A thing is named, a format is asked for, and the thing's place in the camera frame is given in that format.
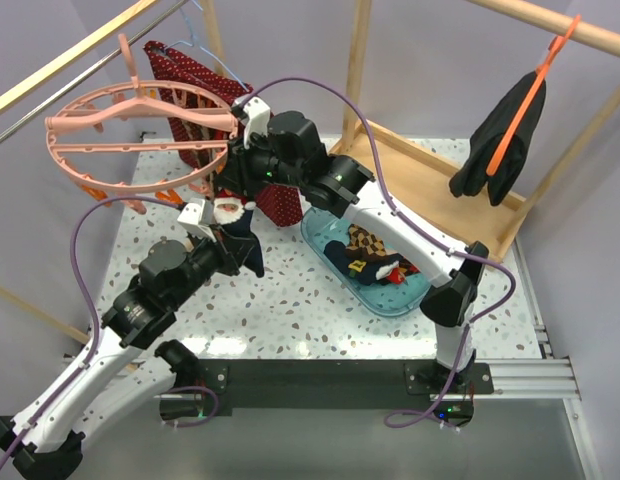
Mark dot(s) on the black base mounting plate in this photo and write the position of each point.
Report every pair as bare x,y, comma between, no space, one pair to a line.
221,386

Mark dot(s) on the brown checkered sock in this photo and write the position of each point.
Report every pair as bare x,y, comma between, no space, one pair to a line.
364,245

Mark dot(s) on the pink round sock hanger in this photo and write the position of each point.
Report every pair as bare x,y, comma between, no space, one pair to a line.
140,99

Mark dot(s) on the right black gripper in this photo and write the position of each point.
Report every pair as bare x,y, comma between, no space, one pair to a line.
238,174

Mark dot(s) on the red polka dot garment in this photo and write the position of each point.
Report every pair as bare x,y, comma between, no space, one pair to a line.
280,204

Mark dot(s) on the navy green striped sock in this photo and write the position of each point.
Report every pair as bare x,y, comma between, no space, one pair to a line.
335,252

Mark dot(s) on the navy santa sock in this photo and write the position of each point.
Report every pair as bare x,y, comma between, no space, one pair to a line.
234,214

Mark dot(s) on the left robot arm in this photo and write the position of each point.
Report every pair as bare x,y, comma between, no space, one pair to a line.
124,364

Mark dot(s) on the orange plastic hanger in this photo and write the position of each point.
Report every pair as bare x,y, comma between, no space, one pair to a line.
541,71

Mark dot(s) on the left wooden clothes rack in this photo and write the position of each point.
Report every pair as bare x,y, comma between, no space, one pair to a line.
32,83

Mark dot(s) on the navy buckle sock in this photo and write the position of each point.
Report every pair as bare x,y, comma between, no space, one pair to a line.
368,273

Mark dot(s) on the blue wire hanger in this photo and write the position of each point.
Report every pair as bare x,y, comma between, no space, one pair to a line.
213,47

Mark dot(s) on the red black argyle sock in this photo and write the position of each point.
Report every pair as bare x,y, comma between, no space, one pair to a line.
401,272

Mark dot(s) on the right wooden clothes rack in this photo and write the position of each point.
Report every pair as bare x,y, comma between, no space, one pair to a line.
418,176

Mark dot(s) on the wooden clothes rack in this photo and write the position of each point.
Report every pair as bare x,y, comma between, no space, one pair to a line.
32,83
418,176

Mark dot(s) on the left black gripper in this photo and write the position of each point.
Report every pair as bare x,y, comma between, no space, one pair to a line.
235,251

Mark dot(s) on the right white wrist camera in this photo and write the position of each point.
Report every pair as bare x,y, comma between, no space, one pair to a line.
254,114

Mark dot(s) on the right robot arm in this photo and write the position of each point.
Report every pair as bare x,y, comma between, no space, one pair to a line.
285,149

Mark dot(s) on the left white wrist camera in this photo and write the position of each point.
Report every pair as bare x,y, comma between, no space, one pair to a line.
197,217

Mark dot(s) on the teal plastic basin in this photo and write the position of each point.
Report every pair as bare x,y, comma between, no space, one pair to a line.
389,300

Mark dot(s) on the black hanging garment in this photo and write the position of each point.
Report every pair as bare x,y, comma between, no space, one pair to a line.
471,179

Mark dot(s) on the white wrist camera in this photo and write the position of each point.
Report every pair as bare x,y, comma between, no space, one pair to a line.
197,217
254,114

